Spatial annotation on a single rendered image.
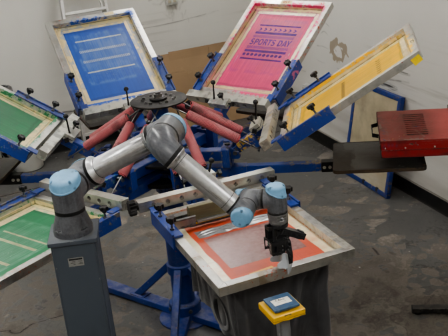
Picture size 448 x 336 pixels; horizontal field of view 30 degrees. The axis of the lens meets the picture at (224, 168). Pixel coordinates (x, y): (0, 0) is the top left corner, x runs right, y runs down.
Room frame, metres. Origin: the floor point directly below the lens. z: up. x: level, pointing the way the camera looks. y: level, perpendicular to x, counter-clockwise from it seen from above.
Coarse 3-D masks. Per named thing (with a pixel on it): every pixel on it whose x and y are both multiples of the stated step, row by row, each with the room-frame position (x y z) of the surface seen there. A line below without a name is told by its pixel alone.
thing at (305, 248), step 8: (256, 224) 3.30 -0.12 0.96; (264, 224) 3.29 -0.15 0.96; (288, 224) 3.27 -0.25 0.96; (248, 232) 3.23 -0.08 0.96; (256, 232) 3.22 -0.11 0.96; (264, 232) 3.22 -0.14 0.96; (256, 240) 3.15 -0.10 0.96; (296, 240) 3.11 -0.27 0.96; (304, 240) 3.10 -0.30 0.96; (264, 248) 3.07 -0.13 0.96; (296, 248) 3.04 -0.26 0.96; (304, 248) 3.03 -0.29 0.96; (312, 248) 3.03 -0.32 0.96; (296, 256) 2.97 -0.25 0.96; (304, 256) 2.96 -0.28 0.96
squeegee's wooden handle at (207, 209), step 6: (198, 204) 3.34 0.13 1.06; (204, 204) 3.34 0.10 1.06; (210, 204) 3.35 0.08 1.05; (192, 210) 3.32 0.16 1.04; (198, 210) 3.33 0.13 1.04; (204, 210) 3.34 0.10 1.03; (210, 210) 3.35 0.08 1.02; (216, 210) 3.36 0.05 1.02; (222, 210) 3.37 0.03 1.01; (198, 216) 3.33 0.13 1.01; (204, 216) 3.34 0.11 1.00
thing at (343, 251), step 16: (176, 208) 3.48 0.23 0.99; (288, 208) 3.38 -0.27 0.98; (304, 224) 3.24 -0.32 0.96; (320, 224) 3.17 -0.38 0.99; (176, 240) 3.16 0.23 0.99; (336, 240) 3.01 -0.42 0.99; (192, 256) 3.00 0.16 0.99; (320, 256) 2.89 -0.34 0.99; (336, 256) 2.89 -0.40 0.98; (352, 256) 2.92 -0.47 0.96; (208, 272) 2.85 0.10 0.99; (256, 272) 2.81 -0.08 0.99; (272, 272) 2.80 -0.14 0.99; (224, 288) 2.72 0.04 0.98; (240, 288) 2.75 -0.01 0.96
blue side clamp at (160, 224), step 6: (156, 216) 3.37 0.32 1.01; (162, 216) 3.39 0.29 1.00; (156, 222) 3.37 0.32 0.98; (162, 222) 3.30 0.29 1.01; (156, 228) 3.38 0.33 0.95; (162, 228) 3.29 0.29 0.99; (168, 228) 3.26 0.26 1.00; (162, 234) 3.30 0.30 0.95; (168, 234) 3.21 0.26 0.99; (174, 234) 3.19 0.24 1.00; (180, 234) 3.19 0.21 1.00; (168, 240) 3.23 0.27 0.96; (174, 240) 3.17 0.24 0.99; (174, 246) 3.17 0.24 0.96
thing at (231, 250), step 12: (192, 228) 3.33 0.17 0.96; (204, 228) 3.32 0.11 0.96; (204, 240) 3.20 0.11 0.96; (216, 240) 3.19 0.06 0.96; (228, 240) 3.18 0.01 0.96; (240, 240) 3.16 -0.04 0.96; (216, 252) 3.08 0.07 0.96; (228, 252) 3.07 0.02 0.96; (240, 252) 3.05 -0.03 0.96; (252, 252) 3.04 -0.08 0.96; (228, 264) 2.96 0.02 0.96; (240, 264) 2.95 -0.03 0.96; (252, 264) 2.94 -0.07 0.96; (264, 264) 2.93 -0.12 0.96; (276, 264) 2.92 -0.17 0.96; (228, 276) 2.87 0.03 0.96; (240, 276) 2.86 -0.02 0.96
